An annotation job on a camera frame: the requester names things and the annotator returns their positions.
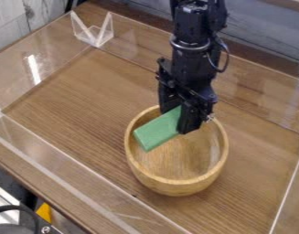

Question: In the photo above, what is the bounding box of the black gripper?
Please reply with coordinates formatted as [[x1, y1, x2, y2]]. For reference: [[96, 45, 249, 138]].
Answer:
[[157, 37, 229, 134]]

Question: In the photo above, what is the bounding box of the green rectangular block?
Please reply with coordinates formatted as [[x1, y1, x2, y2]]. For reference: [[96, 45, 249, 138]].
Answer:
[[133, 107, 180, 152]]

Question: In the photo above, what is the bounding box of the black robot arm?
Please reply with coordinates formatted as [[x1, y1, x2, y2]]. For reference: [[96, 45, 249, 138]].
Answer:
[[156, 0, 229, 134]]

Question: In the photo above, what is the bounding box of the brown wooden bowl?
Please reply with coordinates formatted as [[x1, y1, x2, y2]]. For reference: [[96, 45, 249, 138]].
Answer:
[[122, 105, 228, 197]]

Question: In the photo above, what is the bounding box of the yellow label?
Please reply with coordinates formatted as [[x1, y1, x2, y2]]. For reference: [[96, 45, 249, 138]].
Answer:
[[36, 203, 52, 223]]

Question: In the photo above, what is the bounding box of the clear acrylic tray wall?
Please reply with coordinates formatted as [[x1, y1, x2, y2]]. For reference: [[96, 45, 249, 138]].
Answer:
[[0, 5, 299, 234]]

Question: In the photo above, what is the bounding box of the clear acrylic corner bracket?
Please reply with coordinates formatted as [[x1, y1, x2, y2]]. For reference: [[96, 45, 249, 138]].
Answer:
[[69, 11, 113, 48]]

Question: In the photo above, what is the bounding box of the black cable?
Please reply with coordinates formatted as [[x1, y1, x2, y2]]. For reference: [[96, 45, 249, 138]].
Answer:
[[0, 205, 40, 234]]

